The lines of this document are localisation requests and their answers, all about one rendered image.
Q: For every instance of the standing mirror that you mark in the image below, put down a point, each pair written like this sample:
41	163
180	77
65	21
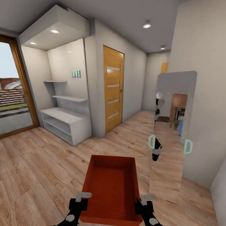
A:
174	102

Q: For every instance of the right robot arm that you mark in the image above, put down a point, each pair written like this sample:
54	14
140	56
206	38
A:
145	208

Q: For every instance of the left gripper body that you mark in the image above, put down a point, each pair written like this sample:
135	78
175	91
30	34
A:
83	205

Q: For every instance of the storage box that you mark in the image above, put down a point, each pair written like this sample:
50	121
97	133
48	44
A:
113	183

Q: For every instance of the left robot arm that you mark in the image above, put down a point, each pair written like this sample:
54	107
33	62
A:
76	205

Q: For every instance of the decorative sign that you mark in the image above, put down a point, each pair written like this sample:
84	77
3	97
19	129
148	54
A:
75	73

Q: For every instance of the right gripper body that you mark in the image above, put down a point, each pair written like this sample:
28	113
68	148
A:
140	209

